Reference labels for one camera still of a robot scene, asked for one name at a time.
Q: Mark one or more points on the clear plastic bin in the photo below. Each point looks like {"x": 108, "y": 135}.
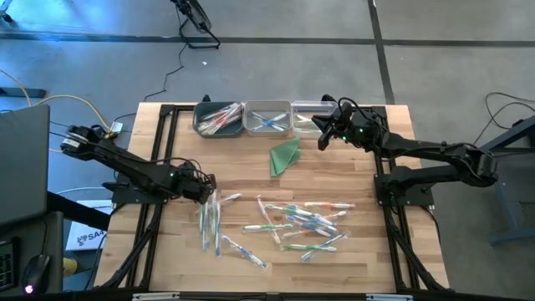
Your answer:
{"x": 305, "y": 106}

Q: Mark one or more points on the dark green plastic bin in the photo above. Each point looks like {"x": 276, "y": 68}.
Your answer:
{"x": 200, "y": 106}

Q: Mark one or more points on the beige plastic bin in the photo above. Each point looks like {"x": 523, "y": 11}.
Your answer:
{"x": 267, "y": 106}

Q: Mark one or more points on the backlit keyboard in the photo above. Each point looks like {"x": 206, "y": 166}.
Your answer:
{"x": 5, "y": 267}

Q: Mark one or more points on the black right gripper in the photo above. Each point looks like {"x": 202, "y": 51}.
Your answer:
{"x": 361, "y": 134}

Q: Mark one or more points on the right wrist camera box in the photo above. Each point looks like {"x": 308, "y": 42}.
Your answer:
{"x": 342, "y": 113}

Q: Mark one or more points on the orange toothbrush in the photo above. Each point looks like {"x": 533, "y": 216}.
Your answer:
{"x": 230, "y": 115}
{"x": 219, "y": 113}
{"x": 221, "y": 119}
{"x": 330, "y": 205}
{"x": 264, "y": 211}
{"x": 230, "y": 197}
{"x": 339, "y": 215}

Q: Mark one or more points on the white printed box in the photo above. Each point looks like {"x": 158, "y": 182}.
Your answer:
{"x": 85, "y": 238}

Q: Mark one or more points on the green toothbrush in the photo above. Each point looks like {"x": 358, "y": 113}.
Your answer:
{"x": 302, "y": 118}
{"x": 309, "y": 247}
{"x": 288, "y": 209}
{"x": 309, "y": 124}
{"x": 267, "y": 227}
{"x": 213, "y": 217}
{"x": 202, "y": 217}

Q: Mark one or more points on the yellow object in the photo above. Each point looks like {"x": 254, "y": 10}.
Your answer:
{"x": 70, "y": 266}

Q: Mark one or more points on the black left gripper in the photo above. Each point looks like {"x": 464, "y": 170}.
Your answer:
{"x": 196, "y": 184}

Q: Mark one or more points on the green cloth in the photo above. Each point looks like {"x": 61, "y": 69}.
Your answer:
{"x": 284, "y": 156}

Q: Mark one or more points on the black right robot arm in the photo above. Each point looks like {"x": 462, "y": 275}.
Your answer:
{"x": 439, "y": 150}

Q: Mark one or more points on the grey desk frame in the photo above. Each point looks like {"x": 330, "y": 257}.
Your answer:
{"x": 507, "y": 209}

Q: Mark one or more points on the dark desk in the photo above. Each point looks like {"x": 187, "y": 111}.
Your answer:
{"x": 54, "y": 234}

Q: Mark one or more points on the black computer mouse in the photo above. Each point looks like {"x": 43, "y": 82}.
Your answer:
{"x": 35, "y": 273}

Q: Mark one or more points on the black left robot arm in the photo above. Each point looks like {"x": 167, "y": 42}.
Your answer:
{"x": 125, "y": 165}

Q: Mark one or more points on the black stand foot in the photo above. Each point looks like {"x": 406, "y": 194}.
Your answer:
{"x": 21, "y": 92}

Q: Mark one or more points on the white table bracket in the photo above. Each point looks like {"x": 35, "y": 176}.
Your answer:
{"x": 388, "y": 297}
{"x": 154, "y": 297}

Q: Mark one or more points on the grey computer monitor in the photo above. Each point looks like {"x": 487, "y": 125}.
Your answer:
{"x": 23, "y": 163}

